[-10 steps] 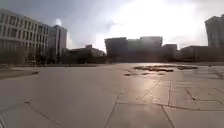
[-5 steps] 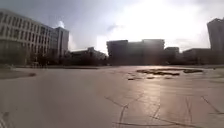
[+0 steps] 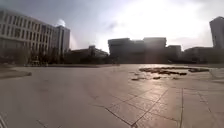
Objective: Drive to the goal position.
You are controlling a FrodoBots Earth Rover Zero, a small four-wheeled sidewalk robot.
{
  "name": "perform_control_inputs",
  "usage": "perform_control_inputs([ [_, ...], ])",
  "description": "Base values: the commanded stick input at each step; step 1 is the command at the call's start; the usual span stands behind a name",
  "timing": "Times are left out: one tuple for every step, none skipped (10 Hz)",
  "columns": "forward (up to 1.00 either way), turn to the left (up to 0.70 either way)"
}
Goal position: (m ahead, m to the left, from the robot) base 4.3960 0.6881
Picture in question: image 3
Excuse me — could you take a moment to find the tall building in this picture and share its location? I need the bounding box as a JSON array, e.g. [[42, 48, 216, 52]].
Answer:
[[208, 15, 224, 51]]

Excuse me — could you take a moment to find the grass patch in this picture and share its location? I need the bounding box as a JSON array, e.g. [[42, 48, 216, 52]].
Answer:
[[0, 67, 34, 81]]

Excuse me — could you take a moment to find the grey stone slab plaza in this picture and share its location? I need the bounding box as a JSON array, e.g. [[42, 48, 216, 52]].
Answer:
[[0, 63, 224, 128]]

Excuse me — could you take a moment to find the dark blocky building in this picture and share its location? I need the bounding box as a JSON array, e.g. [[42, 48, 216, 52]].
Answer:
[[107, 36, 183, 65]]

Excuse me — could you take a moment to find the pale long building with windows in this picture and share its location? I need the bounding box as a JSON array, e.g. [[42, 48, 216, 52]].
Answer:
[[0, 8, 72, 65]]

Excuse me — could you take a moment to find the dark low building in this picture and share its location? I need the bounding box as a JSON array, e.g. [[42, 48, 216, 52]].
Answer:
[[64, 45, 110, 65], [181, 46, 224, 65]]

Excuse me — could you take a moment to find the row of trees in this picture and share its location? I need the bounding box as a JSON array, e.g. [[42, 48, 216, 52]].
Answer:
[[0, 45, 69, 66]]

